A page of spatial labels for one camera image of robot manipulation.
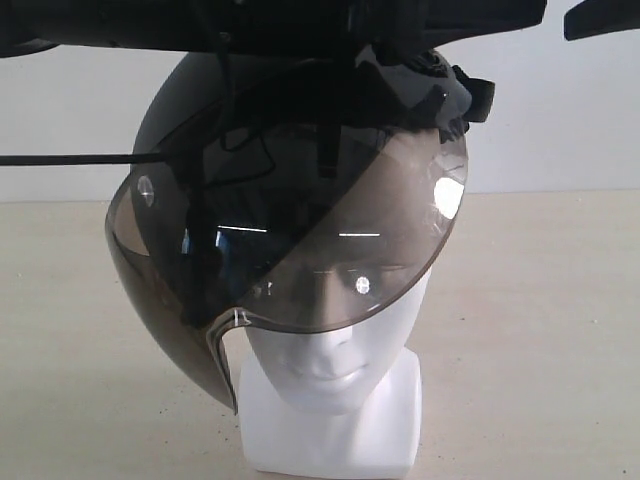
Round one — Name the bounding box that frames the black helmet with tinted visor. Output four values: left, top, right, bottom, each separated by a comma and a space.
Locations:
105, 50, 495, 410

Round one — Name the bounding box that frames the white mannequin head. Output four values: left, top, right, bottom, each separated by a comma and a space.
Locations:
237, 274, 430, 479

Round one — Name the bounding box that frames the black cable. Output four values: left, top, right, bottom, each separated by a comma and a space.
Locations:
0, 29, 236, 166

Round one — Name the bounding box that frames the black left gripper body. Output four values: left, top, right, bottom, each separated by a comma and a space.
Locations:
1, 1, 545, 58

